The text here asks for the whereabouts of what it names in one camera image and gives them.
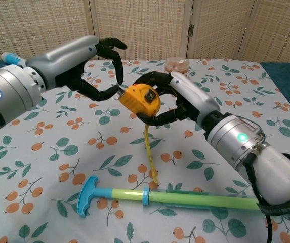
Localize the green blue water pump toy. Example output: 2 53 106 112
76 176 290 220

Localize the clear snack jar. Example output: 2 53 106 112
164 57 190 74

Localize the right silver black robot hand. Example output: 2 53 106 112
133 70 222 129

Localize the blue white wrapped roll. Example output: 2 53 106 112
2 52 26 67

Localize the floral print tablecloth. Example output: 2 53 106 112
0 58 290 243

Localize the woven bamboo screen panel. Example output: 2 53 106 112
240 0 290 64
89 0 195 61
0 0 96 61
186 0 253 61

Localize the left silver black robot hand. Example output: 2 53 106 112
24 35 128 102

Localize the yellow tape measure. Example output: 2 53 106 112
118 84 162 185

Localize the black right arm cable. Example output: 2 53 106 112
243 149 274 243

